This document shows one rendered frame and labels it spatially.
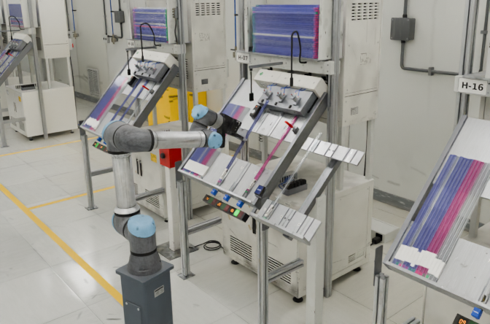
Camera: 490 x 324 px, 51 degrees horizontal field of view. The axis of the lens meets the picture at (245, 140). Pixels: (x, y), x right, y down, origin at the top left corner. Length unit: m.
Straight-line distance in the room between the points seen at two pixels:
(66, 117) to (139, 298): 4.90
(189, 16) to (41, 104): 3.39
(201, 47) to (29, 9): 3.23
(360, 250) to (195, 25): 1.98
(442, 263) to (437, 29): 2.36
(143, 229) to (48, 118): 4.83
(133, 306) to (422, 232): 1.26
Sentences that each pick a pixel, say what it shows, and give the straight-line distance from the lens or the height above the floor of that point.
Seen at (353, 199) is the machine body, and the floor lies 0.54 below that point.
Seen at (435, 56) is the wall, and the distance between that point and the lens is 4.06.
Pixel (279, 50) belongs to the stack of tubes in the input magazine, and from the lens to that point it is 2.89.
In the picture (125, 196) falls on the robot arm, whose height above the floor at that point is 0.86.
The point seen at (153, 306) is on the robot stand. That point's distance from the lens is 2.40.
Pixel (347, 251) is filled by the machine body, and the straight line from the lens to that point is 3.25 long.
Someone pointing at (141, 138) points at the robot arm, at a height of 1.15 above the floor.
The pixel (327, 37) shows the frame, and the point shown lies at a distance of 2.68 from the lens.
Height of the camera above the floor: 1.71
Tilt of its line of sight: 16 degrees down
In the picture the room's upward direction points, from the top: 1 degrees counter-clockwise
